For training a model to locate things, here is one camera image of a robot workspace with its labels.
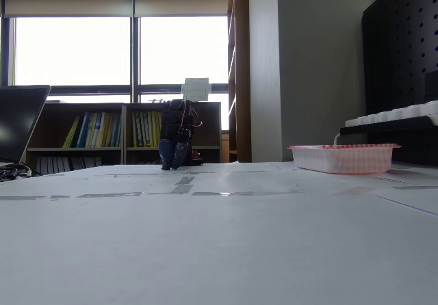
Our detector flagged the black laptop cables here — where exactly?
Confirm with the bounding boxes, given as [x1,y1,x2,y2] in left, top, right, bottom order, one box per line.
[0,162,34,183]

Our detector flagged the short grey tape strip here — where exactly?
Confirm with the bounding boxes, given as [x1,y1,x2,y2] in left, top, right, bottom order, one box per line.
[169,175,196,195]

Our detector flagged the row of white binders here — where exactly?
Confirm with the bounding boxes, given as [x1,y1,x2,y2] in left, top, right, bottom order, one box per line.
[35,155,103,176]

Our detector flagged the low wooden bookshelf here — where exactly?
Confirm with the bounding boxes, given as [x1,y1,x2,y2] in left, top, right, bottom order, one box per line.
[25,102,126,176]
[123,101,223,166]

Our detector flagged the pink checkered tray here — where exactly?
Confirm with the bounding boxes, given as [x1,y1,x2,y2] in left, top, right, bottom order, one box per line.
[286,142,402,176]

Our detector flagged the dark laptop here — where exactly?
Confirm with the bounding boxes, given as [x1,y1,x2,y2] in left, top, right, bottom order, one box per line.
[0,85,52,169]

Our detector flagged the leaning yellow book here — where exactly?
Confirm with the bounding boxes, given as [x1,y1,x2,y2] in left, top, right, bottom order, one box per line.
[62,116,81,149]

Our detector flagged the dark window frame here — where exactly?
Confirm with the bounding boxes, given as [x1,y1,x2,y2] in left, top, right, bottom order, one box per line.
[0,15,230,105]

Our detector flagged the blue book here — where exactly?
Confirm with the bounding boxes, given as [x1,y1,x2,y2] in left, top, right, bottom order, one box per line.
[75,111,91,149]
[112,114,123,148]

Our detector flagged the black desk shelf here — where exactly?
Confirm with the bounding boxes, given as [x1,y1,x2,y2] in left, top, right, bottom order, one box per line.
[339,116,438,168]

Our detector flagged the white keyboard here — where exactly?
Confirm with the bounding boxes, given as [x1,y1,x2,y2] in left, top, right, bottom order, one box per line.
[344,100,438,129]

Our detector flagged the white paper sign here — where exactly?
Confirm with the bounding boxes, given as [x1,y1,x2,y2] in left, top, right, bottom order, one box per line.
[181,77,212,103]

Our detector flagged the tall brown wooden shelf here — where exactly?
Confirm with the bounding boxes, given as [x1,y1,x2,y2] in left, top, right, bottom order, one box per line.
[227,0,253,163]

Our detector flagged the beige roller blind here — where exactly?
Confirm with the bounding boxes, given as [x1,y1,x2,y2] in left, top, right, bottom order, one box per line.
[1,0,135,18]
[133,0,230,17]

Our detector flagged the black pegboard panel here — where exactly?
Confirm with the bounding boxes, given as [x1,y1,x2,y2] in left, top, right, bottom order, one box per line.
[361,0,438,116]

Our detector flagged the long grey tape strip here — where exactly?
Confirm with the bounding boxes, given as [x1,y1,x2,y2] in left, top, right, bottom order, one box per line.
[190,189,305,197]

